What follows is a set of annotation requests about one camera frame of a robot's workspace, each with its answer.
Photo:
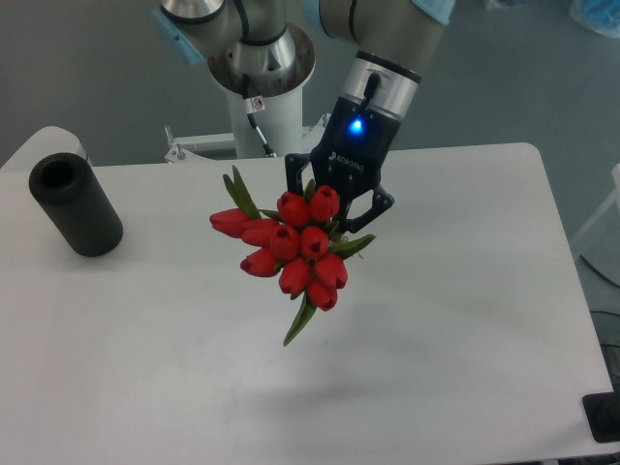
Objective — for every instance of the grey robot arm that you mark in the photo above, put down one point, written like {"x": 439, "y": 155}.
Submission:
{"x": 395, "y": 42}

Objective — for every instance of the black cylindrical vase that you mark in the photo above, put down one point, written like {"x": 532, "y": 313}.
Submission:
{"x": 67, "y": 189}

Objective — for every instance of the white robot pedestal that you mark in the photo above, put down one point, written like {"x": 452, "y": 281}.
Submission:
{"x": 263, "y": 86}

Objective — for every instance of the blue plastic bag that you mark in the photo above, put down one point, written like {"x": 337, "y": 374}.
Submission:
{"x": 599, "y": 16}

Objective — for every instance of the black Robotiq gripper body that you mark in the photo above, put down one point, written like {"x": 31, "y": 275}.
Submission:
{"x": 352, "y": 150}

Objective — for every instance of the black device at table edge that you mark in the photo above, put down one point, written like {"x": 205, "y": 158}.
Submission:
{"x": 602, "y": 412}

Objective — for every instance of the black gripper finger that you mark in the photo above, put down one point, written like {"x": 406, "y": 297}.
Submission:
{"x": 295, "y": 164}
{"x": 381, "y": 201}

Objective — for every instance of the red tulip bouquet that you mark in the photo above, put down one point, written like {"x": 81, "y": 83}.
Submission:
{"x": 297, "y": 242}

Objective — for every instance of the white frame at right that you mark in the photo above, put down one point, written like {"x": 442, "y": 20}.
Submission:
{"x": 597, "y": 223}

